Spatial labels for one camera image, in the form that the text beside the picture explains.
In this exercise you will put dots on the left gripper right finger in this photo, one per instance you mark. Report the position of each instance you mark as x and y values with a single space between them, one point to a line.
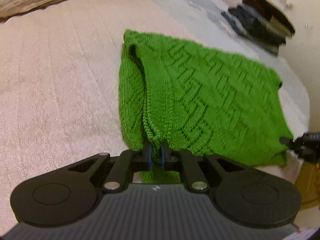
185 163

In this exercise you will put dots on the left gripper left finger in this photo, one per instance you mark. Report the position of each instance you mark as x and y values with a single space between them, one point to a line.
127 164

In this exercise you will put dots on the green knitted sweater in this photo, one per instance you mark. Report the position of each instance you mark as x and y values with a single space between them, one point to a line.
200 99

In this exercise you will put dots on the stack of folded dark clothes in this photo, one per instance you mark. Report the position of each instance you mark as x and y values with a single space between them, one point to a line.
260 22

